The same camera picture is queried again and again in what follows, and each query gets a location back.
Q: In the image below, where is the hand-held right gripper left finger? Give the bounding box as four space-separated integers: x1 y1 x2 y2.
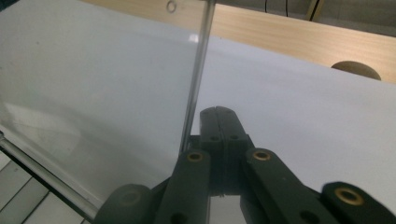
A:
199 106 225 197

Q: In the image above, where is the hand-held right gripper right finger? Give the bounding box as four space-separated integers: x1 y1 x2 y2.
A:
216 105 255 197

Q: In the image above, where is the grey tray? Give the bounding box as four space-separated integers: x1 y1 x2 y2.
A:
0 0 218 222

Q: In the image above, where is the round brown cable grommet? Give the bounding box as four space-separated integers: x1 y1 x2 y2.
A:
330 60 383 81

